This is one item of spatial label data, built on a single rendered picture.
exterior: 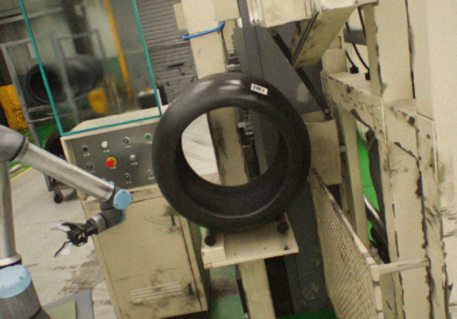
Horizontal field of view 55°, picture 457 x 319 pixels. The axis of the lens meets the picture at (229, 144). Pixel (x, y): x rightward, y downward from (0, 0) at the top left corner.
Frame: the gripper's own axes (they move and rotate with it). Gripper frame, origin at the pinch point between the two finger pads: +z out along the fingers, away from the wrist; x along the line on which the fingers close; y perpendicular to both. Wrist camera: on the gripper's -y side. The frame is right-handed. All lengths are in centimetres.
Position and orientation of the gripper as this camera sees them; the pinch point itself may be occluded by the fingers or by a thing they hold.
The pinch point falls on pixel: (51, 242)
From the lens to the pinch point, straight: 213.8
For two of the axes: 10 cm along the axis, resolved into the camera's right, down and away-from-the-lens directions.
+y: 7.7, 2.4, -5.9
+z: -6.3, 2.7, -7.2
